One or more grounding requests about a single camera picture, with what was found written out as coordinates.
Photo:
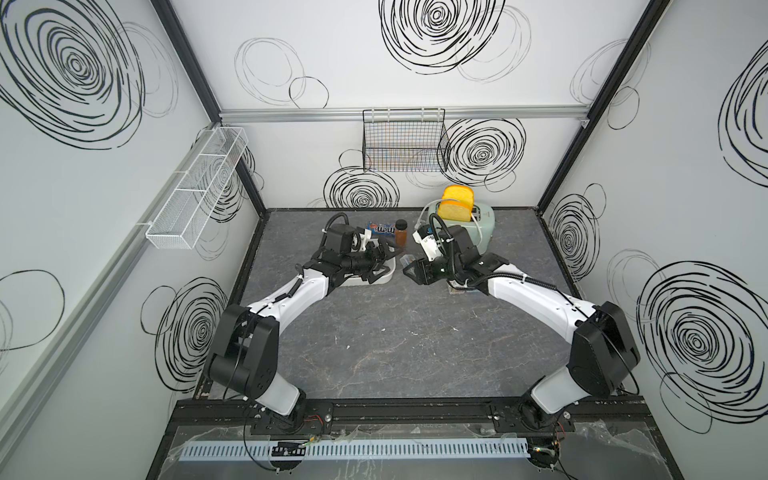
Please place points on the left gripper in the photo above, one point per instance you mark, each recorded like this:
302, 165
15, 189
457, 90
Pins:
375, 262

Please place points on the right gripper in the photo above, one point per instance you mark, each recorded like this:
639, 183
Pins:
422, 272

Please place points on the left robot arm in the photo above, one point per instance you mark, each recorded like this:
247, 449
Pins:
243, 356

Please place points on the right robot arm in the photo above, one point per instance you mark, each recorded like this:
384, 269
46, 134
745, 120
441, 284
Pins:
603, 351

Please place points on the white storage box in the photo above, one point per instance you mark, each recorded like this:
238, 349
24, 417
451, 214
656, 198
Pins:
357, 280

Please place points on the blue candy packet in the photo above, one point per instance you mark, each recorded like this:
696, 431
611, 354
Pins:
382, 229

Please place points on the orange spice bottle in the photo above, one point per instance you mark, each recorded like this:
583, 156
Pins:
401, 232

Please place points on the yellow toast slice front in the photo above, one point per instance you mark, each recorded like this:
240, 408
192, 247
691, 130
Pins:
454, 210

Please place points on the yellow toast slice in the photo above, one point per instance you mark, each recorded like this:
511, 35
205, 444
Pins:
454, 210
459, 194

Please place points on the mint green toaster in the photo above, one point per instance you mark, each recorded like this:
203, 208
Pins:
480, 226

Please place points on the yellow toast slice back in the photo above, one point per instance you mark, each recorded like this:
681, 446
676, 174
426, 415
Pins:
459, 194

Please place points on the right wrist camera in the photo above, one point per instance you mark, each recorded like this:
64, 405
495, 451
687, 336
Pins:
424, 236

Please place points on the black wire basket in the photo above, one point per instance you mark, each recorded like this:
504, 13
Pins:
405, 146

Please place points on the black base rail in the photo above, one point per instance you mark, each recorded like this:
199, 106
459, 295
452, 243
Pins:
326, 416

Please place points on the white slotted cable duct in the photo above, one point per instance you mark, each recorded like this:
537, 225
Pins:
382, 449

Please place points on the aluminium wall rail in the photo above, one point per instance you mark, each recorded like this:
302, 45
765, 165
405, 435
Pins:
354, 114

